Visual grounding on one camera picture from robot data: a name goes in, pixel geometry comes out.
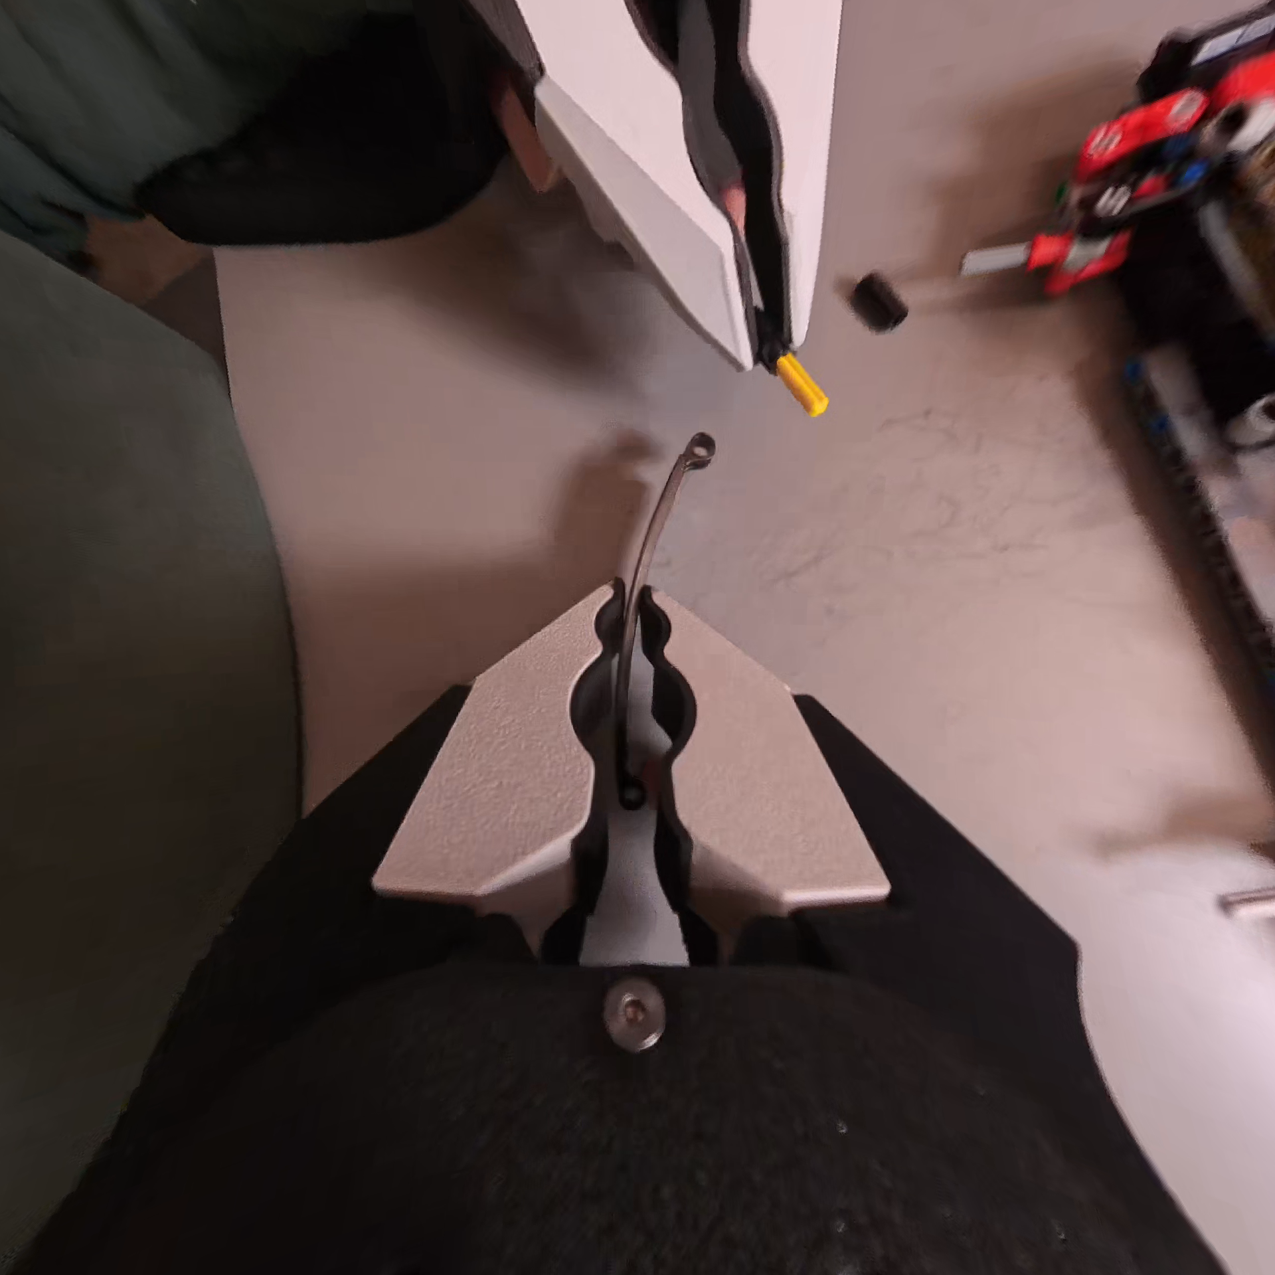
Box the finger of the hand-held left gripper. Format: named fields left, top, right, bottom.
left=512, top=0, right=772, bottom=372
left=696, top=0, right=845, bottom=355

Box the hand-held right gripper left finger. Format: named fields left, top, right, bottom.
left=370, top=580, right=626, bottom=964

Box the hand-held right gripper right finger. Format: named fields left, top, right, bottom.
left=640, top=586, right=892, bottom=964

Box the black lego pin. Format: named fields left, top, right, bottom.
left=849, top=270, right=910, bottom=333

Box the yellow lego peg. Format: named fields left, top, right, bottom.
left=772, top=349, right=830, bottom=419

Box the black curved lego panel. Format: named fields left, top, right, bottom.
left=611, top=431, right=717, bottom=811

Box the lego car chassis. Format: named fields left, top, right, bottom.
left=959, top=5, right=1275, bottom=698

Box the person's left forearm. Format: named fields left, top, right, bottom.
left=137, top=0, right=518, bottom=248

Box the person's left hand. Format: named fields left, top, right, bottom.
left=493, top=75, right=561, bottom=196

